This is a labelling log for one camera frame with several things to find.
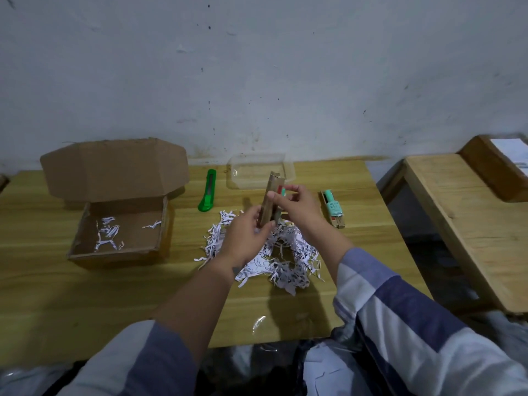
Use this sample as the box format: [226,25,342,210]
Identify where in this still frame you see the person's left hand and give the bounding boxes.
[221,205,276,270]

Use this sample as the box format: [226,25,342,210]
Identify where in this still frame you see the person's right hand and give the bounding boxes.
[267,184,331,249]

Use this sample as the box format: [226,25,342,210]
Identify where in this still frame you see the small brown cardboard sleeve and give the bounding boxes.
[257,171,286,228]

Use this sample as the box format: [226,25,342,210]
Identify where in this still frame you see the person's left forearm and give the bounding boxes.
[58,255,241,396]

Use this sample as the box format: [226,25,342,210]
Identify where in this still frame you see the person's right forearm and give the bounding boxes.
[318,237,528,396]

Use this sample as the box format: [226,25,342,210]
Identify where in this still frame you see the clear plastic tray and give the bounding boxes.
[225,152,297,190]

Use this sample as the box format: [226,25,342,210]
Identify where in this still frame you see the pile of white shredded paper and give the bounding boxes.
[194,209,326,297]

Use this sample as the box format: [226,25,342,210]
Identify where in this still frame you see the mint green small bottle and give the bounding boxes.
[323,189,342,218]

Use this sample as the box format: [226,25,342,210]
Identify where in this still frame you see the brown cardboard insert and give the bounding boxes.
[320,191,347,230]

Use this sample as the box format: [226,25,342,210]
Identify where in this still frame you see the green utility knife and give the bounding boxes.
[197,169,217,212]

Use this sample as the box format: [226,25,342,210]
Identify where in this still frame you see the open brown cardboard box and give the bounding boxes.
[40,138,191,269]

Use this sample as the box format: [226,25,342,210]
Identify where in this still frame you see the torn white paper pieces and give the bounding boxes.
[302,341,374,396]

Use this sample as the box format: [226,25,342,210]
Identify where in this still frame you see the shredded paper strips in box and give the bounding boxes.
[93,216,163,253]

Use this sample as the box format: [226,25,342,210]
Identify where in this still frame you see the wooden bench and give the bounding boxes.
[402,134,528,315]

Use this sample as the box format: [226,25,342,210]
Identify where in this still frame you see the white paper sheet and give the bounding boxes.
[490,137,528,178]

